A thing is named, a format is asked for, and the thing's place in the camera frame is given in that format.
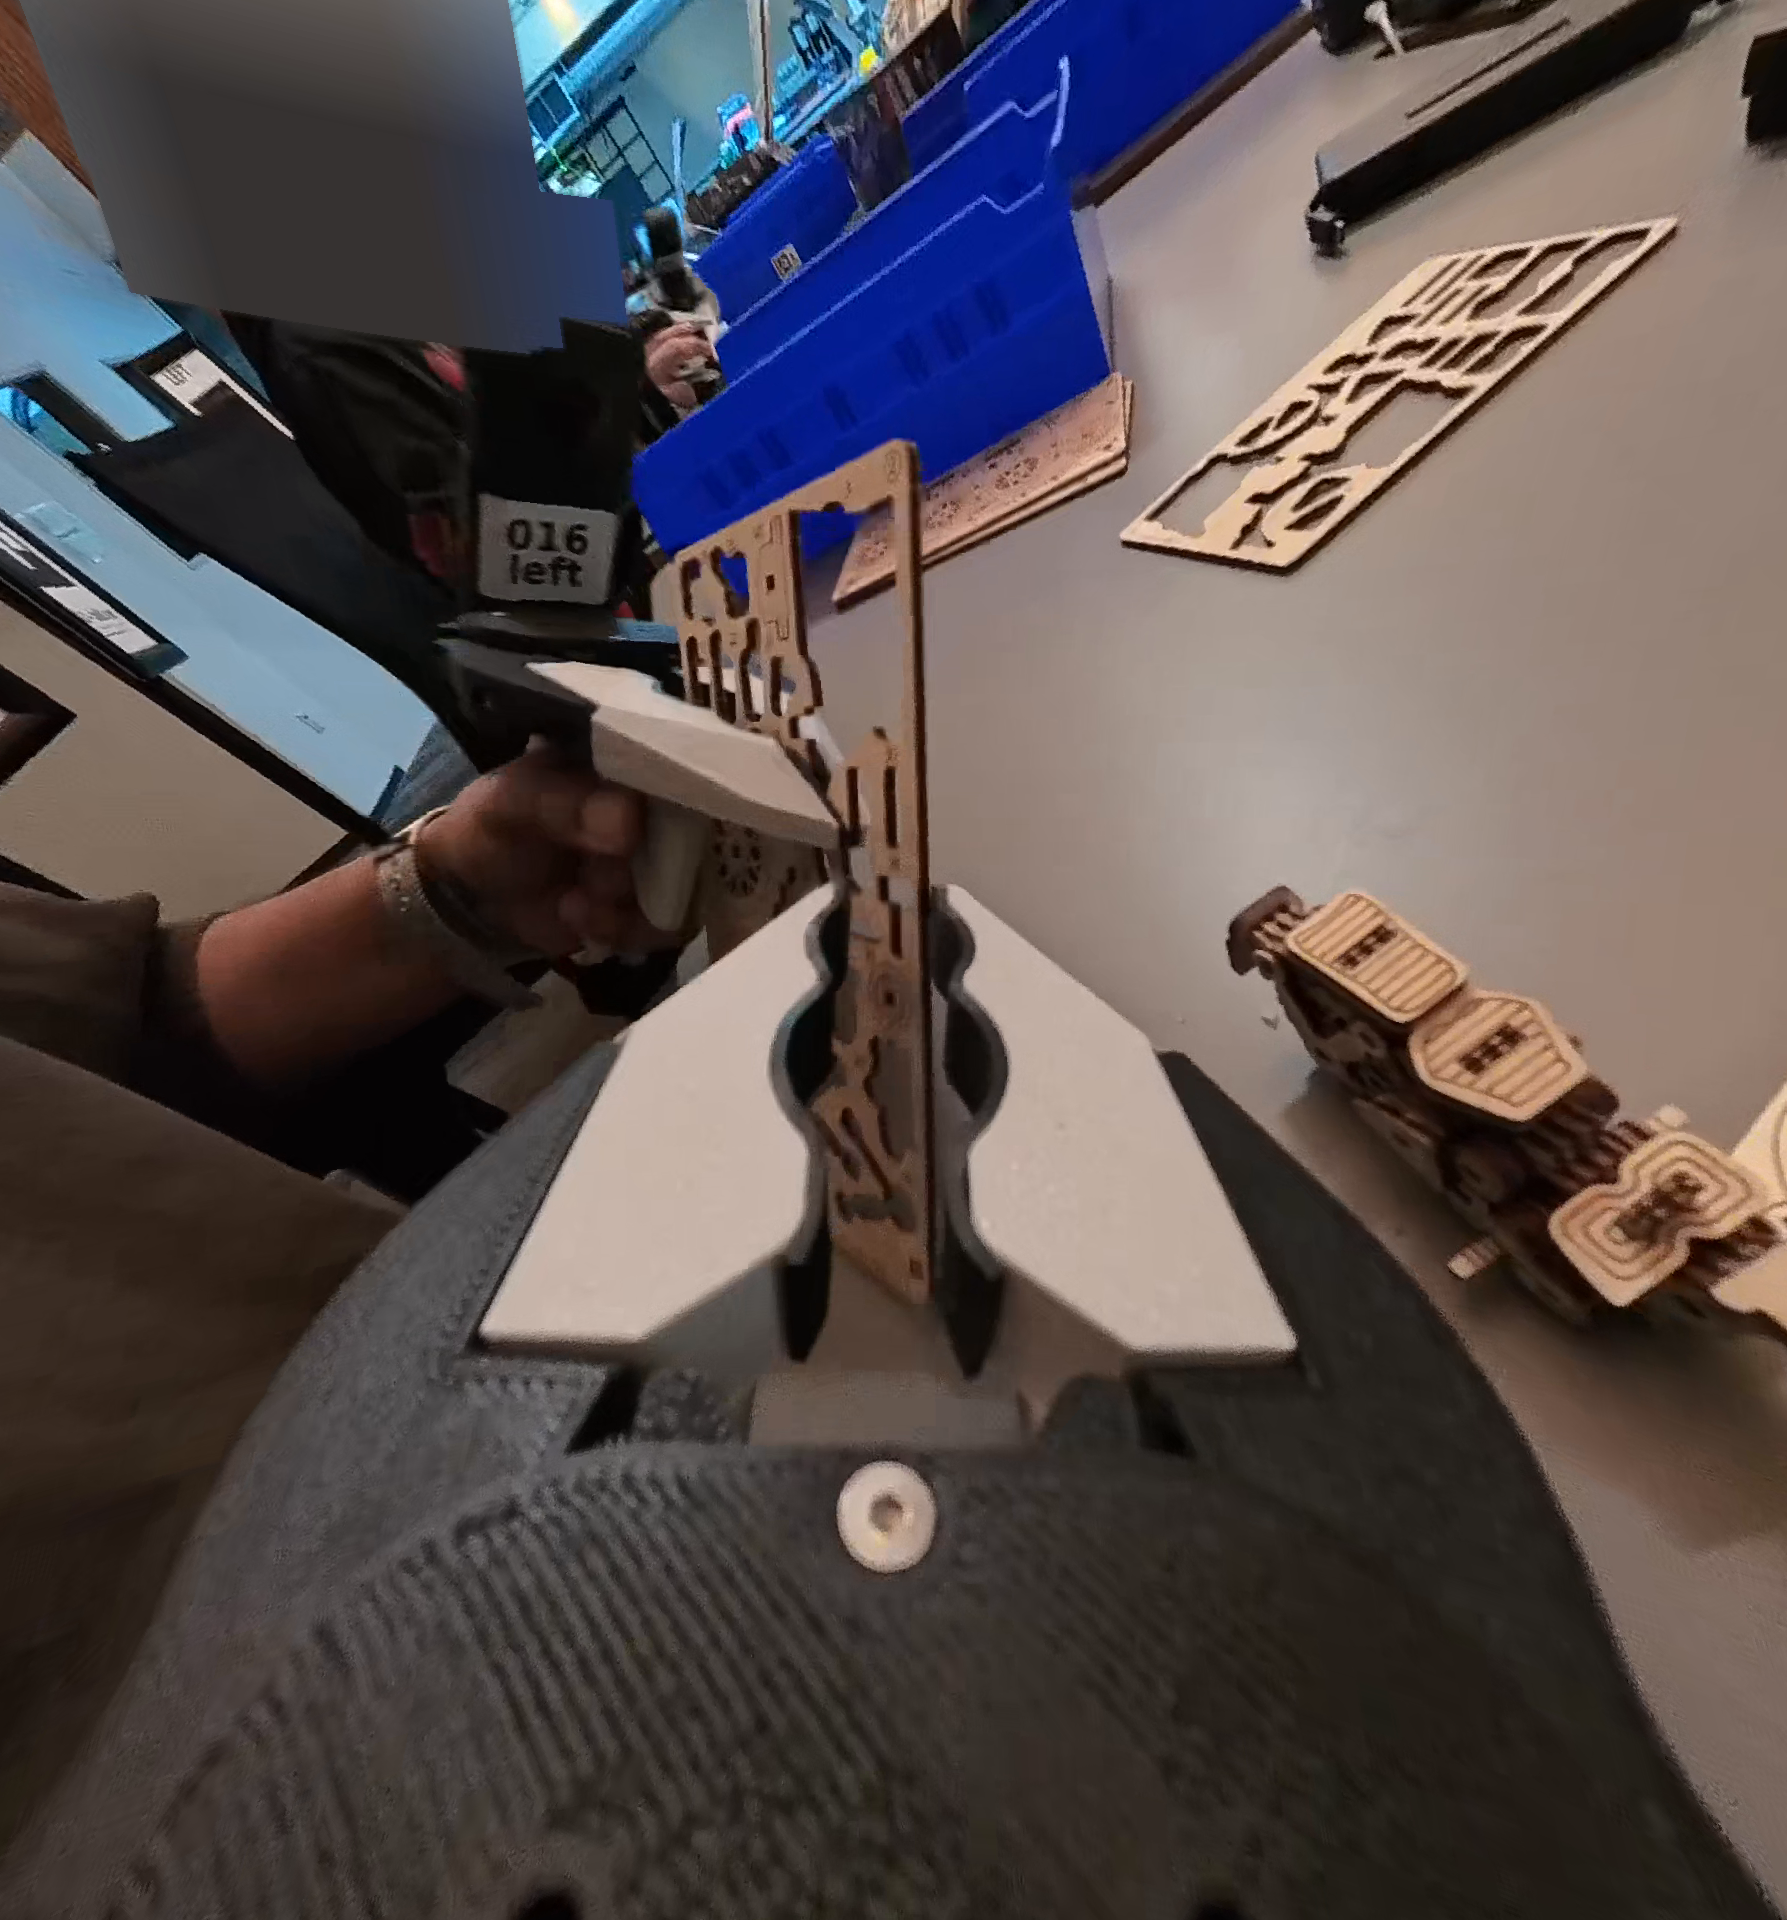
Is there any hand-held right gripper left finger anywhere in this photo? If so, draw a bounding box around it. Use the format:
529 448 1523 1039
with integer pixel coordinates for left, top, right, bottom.
480 883 857 1374

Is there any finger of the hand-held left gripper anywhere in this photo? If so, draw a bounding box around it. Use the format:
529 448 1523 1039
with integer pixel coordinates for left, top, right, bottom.
526 661 852 935

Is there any long black power brick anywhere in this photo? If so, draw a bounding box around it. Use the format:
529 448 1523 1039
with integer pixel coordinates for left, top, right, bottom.
1306 0 1728 256

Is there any wooden puzzle model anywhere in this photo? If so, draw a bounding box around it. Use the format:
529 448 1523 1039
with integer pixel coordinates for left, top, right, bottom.
1228 884 1787 1393

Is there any person's left hand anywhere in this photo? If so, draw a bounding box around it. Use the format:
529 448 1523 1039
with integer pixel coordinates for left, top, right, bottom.
414 747 663 965

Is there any punched-out wooden puzzle sheet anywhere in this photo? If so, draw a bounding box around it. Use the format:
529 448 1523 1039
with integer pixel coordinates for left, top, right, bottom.
1122 216 1681 574

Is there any person's left forearm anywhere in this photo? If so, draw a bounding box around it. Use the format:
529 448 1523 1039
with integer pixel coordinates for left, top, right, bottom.
158 861 407 1089

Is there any brown wooden sheet stack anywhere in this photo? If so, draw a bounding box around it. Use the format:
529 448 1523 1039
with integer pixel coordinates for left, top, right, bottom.
834 374 1134 604

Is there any wooden puzzle sheet with gears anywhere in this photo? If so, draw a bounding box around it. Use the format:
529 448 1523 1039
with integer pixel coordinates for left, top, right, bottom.
650 439 937 1306

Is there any blue plastic bin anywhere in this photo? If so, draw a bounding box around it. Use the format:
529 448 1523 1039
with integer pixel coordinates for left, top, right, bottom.
705 0 1307 377
631 60 1111 557

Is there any silver mesh wristwatch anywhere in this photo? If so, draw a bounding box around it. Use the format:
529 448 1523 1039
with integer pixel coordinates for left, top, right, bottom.
372 810 536 1010

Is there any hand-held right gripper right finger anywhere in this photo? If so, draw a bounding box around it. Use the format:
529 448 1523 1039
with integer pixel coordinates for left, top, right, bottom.
928 884 1303 1416

